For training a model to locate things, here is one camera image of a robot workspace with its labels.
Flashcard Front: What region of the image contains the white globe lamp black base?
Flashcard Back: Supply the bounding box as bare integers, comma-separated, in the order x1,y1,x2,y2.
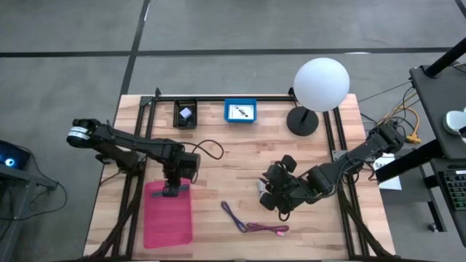
285,57,351,138

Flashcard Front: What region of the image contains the purple cable bundle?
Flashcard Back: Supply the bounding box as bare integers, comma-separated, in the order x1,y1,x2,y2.
220,200,249,234

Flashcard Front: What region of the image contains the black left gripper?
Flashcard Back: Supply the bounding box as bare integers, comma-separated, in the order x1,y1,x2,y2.
159,151,202,198

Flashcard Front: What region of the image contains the black round pole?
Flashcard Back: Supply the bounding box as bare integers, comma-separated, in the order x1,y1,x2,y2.
423,37,466,79

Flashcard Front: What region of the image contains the black floor cable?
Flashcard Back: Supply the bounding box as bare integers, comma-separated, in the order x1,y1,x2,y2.
0,159,68,222

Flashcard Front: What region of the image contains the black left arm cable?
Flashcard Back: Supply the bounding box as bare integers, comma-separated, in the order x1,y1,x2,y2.
180,139,225,162

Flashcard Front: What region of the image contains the dark grey desk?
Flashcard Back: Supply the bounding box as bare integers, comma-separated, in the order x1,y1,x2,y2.
408,63,466,161

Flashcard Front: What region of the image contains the dark keyboard desk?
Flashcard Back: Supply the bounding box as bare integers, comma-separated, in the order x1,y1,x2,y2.
429,158,466,249

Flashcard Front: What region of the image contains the backlit black keyboard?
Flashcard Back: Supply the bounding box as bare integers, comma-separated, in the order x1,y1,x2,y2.
441,169,466,213

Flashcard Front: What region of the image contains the white paper sheet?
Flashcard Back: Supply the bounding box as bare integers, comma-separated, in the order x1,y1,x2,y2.
372,152,403,191

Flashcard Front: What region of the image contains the black device with blue light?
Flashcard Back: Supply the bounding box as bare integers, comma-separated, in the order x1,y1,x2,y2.
0,139,32,170

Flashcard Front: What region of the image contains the yellow cable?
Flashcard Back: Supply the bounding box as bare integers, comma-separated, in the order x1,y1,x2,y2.
384,92,423,145

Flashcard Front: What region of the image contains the white round device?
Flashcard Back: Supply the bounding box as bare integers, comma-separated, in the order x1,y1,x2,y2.
442,108,466,137

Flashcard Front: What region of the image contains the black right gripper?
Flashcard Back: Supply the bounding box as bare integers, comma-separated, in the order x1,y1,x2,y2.
257,154,311,216

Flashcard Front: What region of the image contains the pink plastic bin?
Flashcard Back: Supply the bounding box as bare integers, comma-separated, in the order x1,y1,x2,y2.
143,178,194,250

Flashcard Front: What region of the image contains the blue plastic basket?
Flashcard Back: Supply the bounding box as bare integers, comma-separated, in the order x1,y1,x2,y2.
223,98,258,124

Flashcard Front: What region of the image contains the thick black slanted pole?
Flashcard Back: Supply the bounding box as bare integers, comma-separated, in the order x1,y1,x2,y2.
374,139,446,183

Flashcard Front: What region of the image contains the black plastic bin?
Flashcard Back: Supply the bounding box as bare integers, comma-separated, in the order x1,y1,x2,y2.
173,98,199,130

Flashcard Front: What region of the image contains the teal cable bundle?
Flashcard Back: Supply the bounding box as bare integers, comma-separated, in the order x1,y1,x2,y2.
151,183,191,199

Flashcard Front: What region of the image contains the grey metal stand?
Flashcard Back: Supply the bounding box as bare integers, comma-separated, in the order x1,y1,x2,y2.
0,169,60,262

